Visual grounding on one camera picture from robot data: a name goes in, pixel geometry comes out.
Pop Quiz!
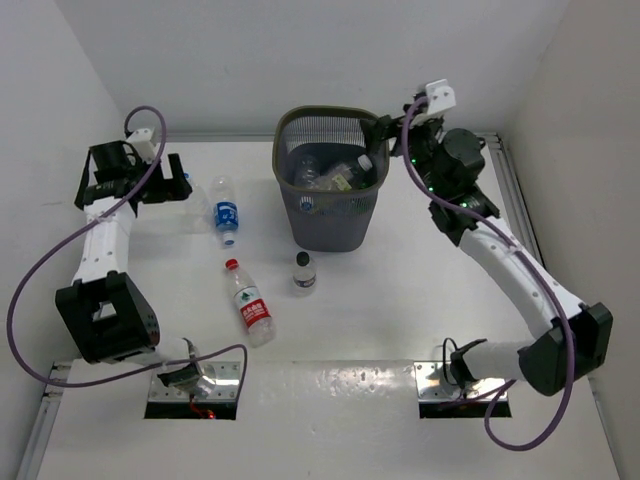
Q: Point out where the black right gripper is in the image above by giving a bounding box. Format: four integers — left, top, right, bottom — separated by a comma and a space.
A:
362, 103, 445, 199

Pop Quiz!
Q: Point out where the pineapple juice bottle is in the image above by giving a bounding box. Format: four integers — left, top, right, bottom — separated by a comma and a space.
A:
325, 154, 374, 185

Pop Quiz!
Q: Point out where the clear crushed bottle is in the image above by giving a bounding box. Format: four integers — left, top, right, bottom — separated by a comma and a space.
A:
314, 173, 352, 192

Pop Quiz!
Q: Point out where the clear bottle blue cap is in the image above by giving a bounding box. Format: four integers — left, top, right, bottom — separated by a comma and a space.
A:
184, 173, 212, 234
294, 154, 320, 190

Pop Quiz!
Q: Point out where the blue label water bottle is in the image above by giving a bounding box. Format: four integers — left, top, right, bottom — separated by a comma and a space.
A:
319, 202, 351, 217

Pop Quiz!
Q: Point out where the green soda bottle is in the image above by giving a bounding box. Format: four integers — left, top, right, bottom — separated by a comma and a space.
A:
351, 166, 378, 190

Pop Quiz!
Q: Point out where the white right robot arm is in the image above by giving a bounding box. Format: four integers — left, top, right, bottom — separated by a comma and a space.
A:
408, 119, 613, 396

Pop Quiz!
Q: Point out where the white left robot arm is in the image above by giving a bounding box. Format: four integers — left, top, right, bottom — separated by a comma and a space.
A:
55, 136, 199, 386

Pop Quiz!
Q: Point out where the grey mesh waste bin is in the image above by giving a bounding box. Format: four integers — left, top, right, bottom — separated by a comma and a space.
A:
272, 105, 390, 252

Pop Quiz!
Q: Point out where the red label water bottle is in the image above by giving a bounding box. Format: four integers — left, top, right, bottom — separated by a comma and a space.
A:
225, 258, 276, 348

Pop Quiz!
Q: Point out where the small black cap bottle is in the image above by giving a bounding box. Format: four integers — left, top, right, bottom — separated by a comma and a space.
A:
292, 251, 317, 295

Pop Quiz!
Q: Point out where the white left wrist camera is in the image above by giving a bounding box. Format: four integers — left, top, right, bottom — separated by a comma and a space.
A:
126, 127, 157, 163

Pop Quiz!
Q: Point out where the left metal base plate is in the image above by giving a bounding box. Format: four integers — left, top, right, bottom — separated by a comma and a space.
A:
148, 361, 241, 403

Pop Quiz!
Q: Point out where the metal base plate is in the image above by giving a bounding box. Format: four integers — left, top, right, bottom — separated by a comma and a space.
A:
414, 361, 505, 404
148, 361, 241, 403

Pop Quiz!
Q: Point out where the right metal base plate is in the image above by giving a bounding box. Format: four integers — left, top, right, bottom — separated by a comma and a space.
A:
414, 361, 505, 404

